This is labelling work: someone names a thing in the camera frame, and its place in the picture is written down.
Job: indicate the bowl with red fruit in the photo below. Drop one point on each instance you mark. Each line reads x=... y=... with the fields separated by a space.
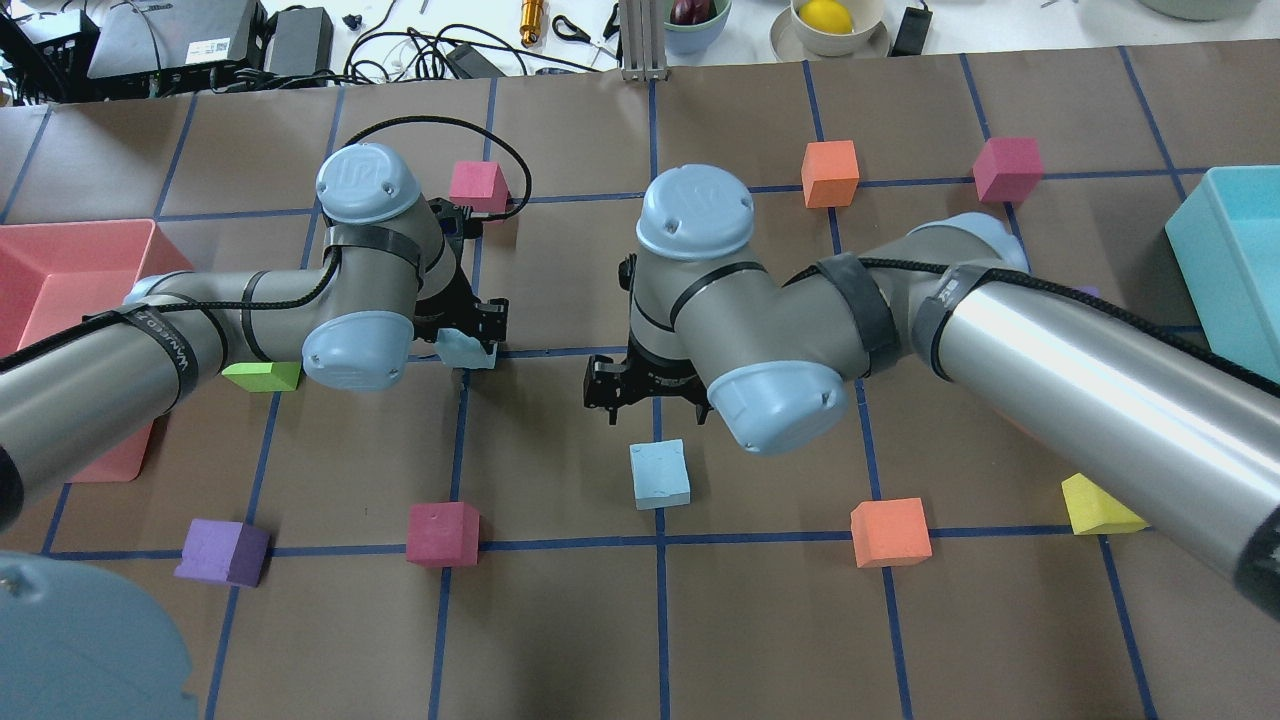
x=692 y=26

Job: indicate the black scissors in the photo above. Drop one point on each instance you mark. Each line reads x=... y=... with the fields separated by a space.
x=564 y=29

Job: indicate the crimson block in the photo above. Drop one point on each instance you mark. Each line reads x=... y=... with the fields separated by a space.
x=1007 y=169
x=443 y=535

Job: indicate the crimson block near left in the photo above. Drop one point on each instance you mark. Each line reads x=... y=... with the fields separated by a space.
x=443 y=535

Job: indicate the pink plastic bin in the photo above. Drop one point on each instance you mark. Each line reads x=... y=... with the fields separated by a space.
x=70 y=270

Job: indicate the pink block far left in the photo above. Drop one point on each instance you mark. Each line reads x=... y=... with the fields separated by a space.
x=479 y=185

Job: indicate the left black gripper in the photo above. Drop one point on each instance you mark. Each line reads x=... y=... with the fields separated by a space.
x=456 y=300

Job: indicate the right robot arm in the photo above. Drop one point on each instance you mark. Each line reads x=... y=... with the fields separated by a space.
x=1183 y=437

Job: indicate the yellow block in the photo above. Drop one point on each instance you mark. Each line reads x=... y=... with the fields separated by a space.
x=1092 y=511

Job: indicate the orange block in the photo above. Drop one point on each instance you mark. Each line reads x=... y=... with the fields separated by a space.
x=890 y=533
x=830 y=174

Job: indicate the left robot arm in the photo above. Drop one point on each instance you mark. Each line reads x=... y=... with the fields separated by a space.
x=391 y=275

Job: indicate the black power adapter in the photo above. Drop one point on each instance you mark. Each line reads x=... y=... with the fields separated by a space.
x=465 y=62

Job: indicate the orange block near right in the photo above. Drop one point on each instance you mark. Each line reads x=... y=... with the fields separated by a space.
x=890 y=533

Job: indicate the bowl with yellow lemon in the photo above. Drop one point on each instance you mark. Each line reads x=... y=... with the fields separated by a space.
x=817 y=30

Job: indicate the crimson block far right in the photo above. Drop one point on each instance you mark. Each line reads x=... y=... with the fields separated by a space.
x=1007 y=169

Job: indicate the cyan plastic bin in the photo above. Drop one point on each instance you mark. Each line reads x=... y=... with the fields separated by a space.
x=1225 y=237

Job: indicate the brass cylinder tool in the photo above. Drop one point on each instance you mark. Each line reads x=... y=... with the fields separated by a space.
x=530 y=28

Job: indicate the green block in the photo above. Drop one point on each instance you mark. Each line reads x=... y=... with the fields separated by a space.
x=264 y=377

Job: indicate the light blue block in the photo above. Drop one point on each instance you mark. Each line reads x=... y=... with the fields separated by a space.
x=460 y=351
x=660 y=475

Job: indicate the orange block far right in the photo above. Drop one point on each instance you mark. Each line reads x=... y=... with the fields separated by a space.
x=830 y=174

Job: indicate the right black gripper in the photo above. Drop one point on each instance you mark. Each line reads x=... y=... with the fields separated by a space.
x=641 y=374

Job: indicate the aluminium frame post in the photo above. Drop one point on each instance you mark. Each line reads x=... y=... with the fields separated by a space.
x=643 y=40

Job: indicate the purple block near left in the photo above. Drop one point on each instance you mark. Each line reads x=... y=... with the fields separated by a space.
x=223 y=553

